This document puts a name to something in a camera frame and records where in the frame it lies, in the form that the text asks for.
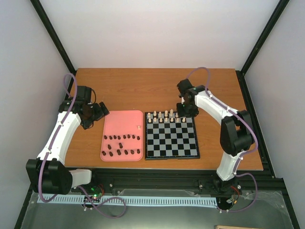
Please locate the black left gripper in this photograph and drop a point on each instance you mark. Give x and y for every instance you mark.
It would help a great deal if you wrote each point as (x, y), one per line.
(86, 123)

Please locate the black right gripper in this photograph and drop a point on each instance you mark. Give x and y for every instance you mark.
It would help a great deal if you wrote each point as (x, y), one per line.
(181, 114)

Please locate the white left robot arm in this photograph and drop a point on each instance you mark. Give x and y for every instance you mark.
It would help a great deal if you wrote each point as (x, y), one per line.
(47, 173)

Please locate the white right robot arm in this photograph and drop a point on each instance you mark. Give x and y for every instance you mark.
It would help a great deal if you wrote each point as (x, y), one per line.
(236, 134)

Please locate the black and grey chessboard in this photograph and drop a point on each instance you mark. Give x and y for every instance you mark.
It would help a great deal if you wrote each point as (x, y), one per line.
(170, 140)

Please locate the pink plastic tray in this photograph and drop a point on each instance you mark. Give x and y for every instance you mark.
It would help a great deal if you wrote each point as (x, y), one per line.
(121, 123)

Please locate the light blue cable duct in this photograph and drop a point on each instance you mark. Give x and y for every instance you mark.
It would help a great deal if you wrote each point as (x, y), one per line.
(137, 201)

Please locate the black aluminium frame rail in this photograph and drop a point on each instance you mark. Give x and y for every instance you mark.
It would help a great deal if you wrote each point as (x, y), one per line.
(203, 181)

